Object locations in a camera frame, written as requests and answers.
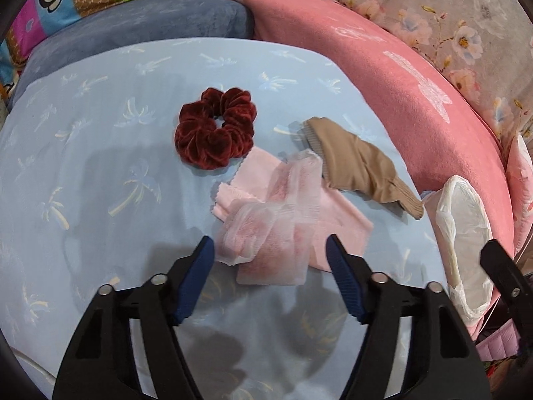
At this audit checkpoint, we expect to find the blue-grey plush cushion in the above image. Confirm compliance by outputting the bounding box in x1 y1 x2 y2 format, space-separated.
7 0 254 108

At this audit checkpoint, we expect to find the pink towel blanket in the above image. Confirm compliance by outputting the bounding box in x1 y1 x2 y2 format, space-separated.
185 0 515 338

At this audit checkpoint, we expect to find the white translucent wipe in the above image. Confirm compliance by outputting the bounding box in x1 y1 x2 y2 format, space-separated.
217 149 322 286

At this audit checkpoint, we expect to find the pink cartoon small pillow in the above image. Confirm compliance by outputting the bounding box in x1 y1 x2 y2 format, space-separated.
506 134 533 254

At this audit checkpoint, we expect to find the pink puffer jacket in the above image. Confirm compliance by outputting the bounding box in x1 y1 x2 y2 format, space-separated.
476 320 520 362

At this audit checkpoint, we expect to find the white-lined trash bin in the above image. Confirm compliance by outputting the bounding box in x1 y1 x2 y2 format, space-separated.
423 175 493 331

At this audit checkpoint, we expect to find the dark red velvet scrunchie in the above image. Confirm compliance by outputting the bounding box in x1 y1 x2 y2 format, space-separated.
174 88 258 170

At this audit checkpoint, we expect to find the tan nylon sock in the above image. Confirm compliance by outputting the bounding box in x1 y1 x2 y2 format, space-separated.
303 117 424 220

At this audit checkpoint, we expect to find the grey floral bed sheet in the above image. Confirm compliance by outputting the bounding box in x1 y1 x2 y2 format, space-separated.
337 0 532 145

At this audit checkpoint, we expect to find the pink cleaning cloth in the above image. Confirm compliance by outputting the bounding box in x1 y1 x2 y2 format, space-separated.
212 147 373 272

